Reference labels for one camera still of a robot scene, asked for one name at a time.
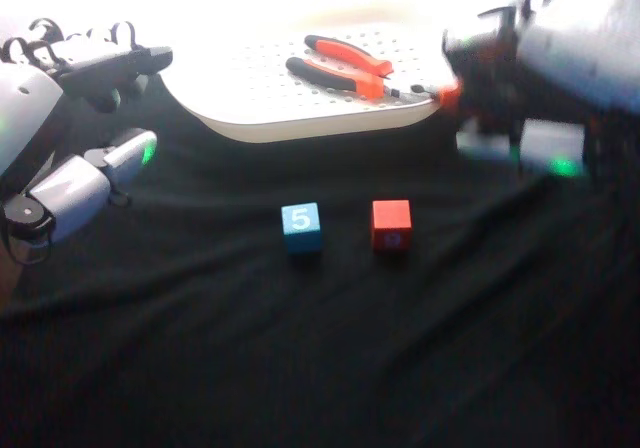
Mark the blue number block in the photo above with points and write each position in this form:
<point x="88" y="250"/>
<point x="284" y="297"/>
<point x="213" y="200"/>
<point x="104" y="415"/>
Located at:
<point x="301" y="228"/>

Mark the black table cloth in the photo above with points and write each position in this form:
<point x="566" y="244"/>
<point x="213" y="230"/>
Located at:
<point x="320" y="348"/>

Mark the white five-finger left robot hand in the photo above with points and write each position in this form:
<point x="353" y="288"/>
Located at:
<point x="25" y="103"/>

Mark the white perforated tray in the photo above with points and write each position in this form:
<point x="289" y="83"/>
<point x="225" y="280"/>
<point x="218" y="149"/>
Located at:
<point x="260" y="98"/>

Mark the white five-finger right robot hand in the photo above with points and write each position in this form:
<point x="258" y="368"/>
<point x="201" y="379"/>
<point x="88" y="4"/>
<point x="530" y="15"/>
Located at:
<point x="570" y="43"/>

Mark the red number block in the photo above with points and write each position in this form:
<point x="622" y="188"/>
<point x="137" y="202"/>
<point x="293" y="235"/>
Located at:
<point x="391" y="225"/>

